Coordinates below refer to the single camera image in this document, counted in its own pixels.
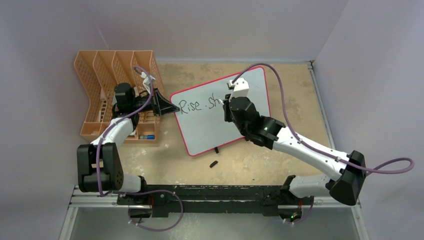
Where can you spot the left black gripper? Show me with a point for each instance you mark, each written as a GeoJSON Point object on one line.
{"type": "Point", "coordinates": [160, 105]}

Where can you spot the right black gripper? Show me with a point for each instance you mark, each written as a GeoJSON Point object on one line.
{"type": "Point", "coordinates": [228, 118]}

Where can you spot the pink-framed whiteboard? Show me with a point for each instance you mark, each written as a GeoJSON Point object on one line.
{"type": "Point", "coordinates": [201, 116]}

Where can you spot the black marker cap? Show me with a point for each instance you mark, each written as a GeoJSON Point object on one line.
{"type": "Point", "coordinates": [213, 164]}

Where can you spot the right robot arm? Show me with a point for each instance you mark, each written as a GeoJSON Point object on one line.
{"type": "Point", "coordinates": [342, 176]}

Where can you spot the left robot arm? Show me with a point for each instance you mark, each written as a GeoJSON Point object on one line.
{"type": "Point", "coordinates": [99, 167]}

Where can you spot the blue small item in tray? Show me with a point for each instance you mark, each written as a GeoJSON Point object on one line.
{"type": "Point", "coordinates": [147, 137]}

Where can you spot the orange plastic file organizer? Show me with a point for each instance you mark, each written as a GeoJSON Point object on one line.
{"type": "Point", "coordinates": [100, 71]}

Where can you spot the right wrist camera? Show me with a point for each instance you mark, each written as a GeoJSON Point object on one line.
{"type": "Point", "coordinates": [239, 88]}

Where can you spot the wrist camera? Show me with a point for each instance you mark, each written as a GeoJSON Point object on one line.
{"type": "Point", "coordinates": [239, 88]}
{"type": "Point", "coordinates": [147, 81]}

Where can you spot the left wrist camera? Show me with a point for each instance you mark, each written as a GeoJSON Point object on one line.
{"type": "Point", "coordinates": [147, 81]}

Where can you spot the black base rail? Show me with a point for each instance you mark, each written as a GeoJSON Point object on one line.
{"type": "Point", "coordinates": [267, 200]}

